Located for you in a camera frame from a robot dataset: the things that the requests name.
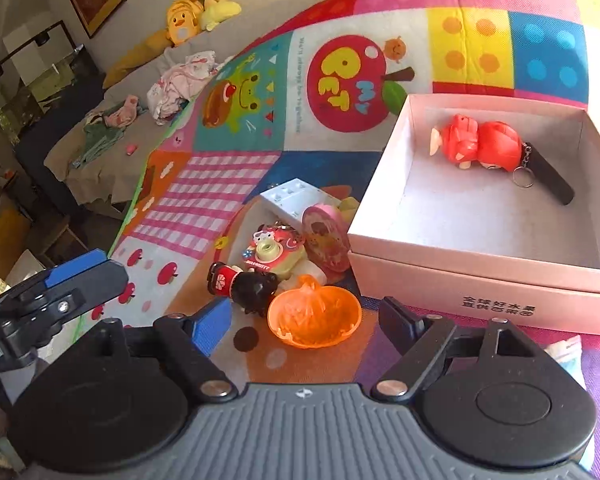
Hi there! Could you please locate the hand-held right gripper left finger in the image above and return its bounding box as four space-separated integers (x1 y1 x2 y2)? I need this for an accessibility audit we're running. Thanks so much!
80 297 238 404

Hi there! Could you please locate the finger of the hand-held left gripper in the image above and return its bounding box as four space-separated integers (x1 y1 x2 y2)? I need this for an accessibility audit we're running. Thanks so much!
44 249 130 314

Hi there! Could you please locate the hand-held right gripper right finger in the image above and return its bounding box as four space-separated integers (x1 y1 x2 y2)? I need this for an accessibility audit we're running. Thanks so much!
370 296 551 403

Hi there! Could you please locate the small red and black figurine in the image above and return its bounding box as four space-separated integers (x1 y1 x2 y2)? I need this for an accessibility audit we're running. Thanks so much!
206 261 281 317

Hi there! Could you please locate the orange pumpkin container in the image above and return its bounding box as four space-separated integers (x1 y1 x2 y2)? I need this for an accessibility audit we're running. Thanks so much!
266 275 363 349

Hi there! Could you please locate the pink and yellow toy camera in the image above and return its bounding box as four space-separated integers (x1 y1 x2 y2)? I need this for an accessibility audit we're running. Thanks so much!
242 222 308 281

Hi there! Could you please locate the pink cardboard box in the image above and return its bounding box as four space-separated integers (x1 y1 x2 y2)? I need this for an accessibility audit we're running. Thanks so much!
347 92 600 337

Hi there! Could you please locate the blue and white mask packet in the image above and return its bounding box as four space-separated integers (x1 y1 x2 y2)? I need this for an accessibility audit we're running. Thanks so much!
542 335 597 471

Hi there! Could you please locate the red toy keychain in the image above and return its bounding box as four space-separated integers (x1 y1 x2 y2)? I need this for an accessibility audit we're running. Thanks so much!
430 112 536 189

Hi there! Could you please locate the pale yellow small toy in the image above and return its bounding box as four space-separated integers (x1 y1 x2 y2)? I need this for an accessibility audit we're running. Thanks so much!
337 196 361 223

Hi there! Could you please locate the green cloth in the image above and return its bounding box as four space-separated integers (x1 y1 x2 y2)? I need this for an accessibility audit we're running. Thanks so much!
70 110 131 171

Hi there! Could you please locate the colourful cartoon play mat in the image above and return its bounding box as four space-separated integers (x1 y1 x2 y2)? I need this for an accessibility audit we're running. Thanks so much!
75 0 600 480

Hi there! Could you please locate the small white box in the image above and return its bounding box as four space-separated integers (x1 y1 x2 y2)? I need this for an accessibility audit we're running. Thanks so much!
259 178 338 228

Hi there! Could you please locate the pink cloth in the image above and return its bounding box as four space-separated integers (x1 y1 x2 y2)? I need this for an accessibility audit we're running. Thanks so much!
102 94 148 128

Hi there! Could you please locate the dark glass cabinet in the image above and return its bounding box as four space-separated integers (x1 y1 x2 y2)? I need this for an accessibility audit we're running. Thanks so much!
0 20 106 146

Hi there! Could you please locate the grey sofa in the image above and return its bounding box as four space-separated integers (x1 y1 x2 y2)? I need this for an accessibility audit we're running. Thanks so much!
15 0 361 221

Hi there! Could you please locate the pile of pink-white clothes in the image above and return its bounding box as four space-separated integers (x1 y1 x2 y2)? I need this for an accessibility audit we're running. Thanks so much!
146 50 221 126

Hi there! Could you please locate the yellow duck plush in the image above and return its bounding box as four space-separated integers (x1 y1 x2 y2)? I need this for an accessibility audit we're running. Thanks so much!
102 0 206 88

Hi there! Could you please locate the yellow-green dog plush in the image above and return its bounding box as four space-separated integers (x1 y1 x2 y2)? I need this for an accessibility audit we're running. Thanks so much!
187 0 242 31

